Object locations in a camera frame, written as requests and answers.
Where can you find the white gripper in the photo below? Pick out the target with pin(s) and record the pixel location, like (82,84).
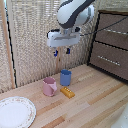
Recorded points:
(63,38)

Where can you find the pink mug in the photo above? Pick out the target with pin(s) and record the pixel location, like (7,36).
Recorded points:
(49,86)

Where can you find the white grey Franka robot arm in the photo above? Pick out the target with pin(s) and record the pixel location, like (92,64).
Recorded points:
(71,13)

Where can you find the blue cup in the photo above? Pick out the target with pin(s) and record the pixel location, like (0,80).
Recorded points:
(65,77)

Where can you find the dark brown drawer cabinet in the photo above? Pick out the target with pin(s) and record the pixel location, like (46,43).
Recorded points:
(110,46)

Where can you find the bamboo blind screen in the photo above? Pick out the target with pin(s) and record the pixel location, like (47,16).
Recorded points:
(33,40)

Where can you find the yellow rectangular block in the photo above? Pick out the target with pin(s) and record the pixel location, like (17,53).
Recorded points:
(67,92)

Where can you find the white floral rimmed plate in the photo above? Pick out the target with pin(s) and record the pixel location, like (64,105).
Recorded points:
(15,112)

